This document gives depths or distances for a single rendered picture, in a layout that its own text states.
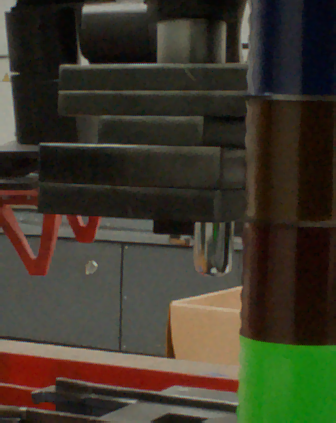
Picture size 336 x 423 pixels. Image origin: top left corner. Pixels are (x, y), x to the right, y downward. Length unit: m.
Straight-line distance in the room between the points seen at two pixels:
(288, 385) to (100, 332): 5.64
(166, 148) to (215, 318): 2.47
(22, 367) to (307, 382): 0.68
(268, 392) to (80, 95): 0.31
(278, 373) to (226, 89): 0.27
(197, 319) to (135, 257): 2.79
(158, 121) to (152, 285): 5.20
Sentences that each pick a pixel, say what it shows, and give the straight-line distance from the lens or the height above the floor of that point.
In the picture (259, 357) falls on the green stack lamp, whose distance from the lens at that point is 0.33.
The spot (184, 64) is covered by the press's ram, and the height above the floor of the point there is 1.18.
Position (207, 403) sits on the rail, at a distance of 0.69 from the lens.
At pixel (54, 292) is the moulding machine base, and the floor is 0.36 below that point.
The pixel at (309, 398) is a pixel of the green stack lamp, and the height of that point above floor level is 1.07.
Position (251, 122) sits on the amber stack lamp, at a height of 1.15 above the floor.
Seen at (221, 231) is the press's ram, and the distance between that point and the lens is 0.56.
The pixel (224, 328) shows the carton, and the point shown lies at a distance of 3.00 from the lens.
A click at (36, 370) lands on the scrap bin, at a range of 0.99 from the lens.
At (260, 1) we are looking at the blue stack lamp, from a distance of 0.33.
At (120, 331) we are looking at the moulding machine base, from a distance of 5.91.
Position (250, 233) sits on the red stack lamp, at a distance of 0.33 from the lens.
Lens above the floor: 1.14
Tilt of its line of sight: 3 degrees down
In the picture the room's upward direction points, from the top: 1 degrees clockwise
